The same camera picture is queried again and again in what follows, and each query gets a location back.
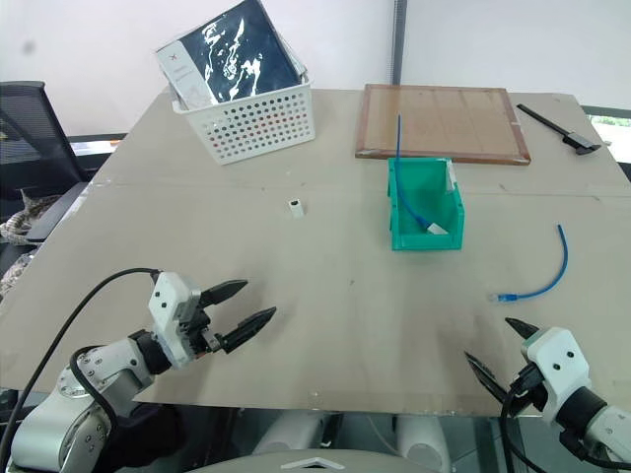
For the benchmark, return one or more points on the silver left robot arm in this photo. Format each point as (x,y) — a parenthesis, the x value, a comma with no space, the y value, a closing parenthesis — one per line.
(59,419)

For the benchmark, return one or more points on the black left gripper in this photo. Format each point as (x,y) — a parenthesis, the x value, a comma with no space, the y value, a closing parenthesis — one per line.
(197,330)

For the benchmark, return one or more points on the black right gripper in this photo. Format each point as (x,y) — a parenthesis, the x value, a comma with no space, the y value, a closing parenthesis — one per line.
(530,389)

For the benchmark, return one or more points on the black plastic caliper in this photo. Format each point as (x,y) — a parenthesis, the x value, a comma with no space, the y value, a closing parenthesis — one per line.
(567,133)

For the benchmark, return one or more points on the small white connector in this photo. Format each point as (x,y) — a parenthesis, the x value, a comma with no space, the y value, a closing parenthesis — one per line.
(297,209)

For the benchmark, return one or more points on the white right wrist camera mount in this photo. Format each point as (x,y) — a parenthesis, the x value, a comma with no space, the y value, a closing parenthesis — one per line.
(562,359)

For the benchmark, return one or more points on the silver robot torso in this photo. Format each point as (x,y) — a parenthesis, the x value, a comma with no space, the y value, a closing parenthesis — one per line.
(315,463)

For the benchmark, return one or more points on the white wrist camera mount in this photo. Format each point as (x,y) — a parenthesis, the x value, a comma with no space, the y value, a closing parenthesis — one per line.
(170,315)
(562,359)

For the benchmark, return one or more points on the grey vertical window post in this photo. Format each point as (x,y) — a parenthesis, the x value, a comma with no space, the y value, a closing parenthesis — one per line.
(398,39)

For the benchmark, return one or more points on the patterned grey cloth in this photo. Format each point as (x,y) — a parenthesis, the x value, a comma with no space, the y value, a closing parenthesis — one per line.
(22,222)

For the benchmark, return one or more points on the green plastic storage bin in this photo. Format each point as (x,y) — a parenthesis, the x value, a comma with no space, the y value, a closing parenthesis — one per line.
(434,236)

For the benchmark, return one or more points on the wooden framed board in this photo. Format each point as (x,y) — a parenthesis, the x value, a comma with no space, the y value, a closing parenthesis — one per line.
(439,123)

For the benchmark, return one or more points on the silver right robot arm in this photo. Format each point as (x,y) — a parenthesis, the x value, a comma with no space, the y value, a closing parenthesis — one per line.
(604,426)

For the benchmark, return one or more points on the white rounded robot leg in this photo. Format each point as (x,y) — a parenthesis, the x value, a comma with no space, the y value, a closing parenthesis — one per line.
(424,443)
(296,431)

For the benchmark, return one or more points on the black office chair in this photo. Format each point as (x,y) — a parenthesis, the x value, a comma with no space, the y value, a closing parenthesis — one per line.
(34,143)

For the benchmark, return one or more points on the white perforated plastic basket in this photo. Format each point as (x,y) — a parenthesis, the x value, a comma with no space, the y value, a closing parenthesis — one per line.
(256,123)

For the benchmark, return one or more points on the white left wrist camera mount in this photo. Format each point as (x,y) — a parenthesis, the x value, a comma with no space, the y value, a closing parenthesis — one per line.
(170,315)

